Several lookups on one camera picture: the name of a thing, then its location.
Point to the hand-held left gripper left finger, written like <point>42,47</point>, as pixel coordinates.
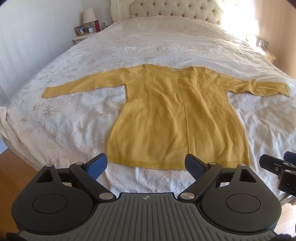
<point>98,164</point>

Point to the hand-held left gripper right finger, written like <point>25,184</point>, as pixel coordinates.
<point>193,165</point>

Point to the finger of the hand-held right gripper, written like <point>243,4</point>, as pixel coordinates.
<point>269,162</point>
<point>291,155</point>

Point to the yellow knit sweater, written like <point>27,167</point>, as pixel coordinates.
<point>175,115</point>

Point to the cluttered bedside table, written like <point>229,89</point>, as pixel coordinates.
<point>261,44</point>

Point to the cream bedside table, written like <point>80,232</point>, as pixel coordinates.
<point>79,38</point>

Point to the bed with white floral bedspread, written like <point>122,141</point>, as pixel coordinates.
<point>161,41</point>

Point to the small alarm clock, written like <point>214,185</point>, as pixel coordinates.
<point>91,29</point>

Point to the red bottle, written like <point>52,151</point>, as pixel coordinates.
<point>97,26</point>

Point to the white table lamp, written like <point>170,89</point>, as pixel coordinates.
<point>89,16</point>

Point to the cream tufted headboard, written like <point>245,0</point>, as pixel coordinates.
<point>175,9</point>

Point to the wooden picture frame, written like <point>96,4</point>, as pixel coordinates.
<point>80,30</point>

